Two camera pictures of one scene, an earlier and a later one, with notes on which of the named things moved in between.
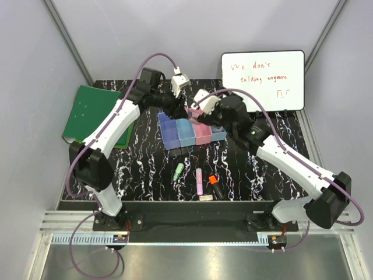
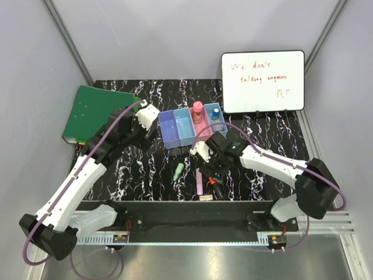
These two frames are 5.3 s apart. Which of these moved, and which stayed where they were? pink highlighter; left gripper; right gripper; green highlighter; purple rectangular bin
Moved: right gripper; left gripper
Stayed: green highlighter; purple rectangular bin; pink highlighter
